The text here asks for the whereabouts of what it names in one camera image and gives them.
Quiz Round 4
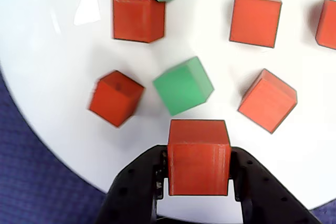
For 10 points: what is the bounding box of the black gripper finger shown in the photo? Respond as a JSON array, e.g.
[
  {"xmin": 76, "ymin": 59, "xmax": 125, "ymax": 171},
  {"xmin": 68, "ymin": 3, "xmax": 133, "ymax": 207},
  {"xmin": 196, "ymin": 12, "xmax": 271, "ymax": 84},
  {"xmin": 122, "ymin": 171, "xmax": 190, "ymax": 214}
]
[
  {"xmin": 228, "ymin": 146, "xmax": 324, "ymax": 224},
  {"xmin": 94, "ymin": 144, "xmax": 169, "ymax": 224}
]

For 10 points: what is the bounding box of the red cube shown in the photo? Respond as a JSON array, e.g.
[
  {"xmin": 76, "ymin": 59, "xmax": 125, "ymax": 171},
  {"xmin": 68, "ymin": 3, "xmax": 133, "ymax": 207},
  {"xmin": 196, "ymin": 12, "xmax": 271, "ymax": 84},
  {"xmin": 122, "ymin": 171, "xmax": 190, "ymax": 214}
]
[
  {"xmin": 229, "ymin": 0, "xmax": 283, "ymax": 49},
  {"xmin": 112, "ymin": 0, "xmax": 166, "ymax": 44},
  {"xmin": 314, "ymin": 0, "xmax": 336, "ymax": 50},
  {"xmin": 237, "ymin": 68, "xmax": 299, "ymax": 134},
  {"xmin": 167, "ymin": 119, "xmax": 232, "ymax": 197},
  {"xmin": 88, "ymin": 70, "xmax": 145, "ymax": 128}
]

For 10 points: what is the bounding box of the white round plate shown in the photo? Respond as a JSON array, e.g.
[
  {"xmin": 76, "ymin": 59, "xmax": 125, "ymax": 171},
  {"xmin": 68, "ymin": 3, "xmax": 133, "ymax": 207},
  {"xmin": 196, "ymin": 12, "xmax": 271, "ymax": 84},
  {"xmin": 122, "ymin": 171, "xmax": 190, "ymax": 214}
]
[{"xmin": 0, "ymin": 0, "xmax": 336, "ymax": 221}]

